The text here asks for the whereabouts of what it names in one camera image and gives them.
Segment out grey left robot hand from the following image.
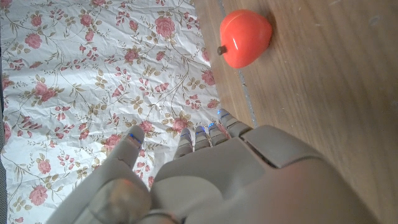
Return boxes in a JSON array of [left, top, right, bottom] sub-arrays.
[[45, 108, 382, 224]]

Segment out floral backdrop cloth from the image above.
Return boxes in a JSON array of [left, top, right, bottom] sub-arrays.
[[0, 0, 233, 224]]

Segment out orange toy ball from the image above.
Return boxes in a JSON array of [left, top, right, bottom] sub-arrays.
[[216, 9, 274, 69]]

